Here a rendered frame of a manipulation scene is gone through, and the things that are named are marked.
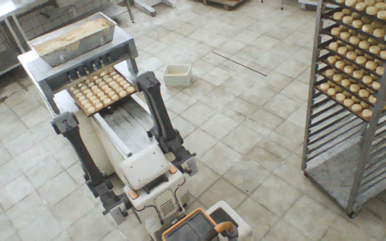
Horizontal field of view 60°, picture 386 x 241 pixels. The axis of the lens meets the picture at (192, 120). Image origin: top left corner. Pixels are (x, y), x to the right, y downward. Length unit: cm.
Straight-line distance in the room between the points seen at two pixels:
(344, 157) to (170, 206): 162
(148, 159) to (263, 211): 133
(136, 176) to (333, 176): 164
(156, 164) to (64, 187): 180
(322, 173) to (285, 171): 33
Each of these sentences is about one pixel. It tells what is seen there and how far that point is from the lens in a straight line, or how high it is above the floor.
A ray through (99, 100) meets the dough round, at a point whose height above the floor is 90.
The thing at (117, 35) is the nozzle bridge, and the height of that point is 118.
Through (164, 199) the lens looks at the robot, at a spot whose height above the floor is 95.
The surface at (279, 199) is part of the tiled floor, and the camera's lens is 277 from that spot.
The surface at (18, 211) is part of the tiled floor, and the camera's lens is 338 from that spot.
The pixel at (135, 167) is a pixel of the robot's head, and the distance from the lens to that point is 159.
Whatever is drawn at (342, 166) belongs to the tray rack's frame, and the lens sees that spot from 284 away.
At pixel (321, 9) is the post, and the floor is 145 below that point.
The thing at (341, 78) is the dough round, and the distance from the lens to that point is 212.
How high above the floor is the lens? 229
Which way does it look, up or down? 42 degrees down
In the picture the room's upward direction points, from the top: 12 degrees counter-clockwise
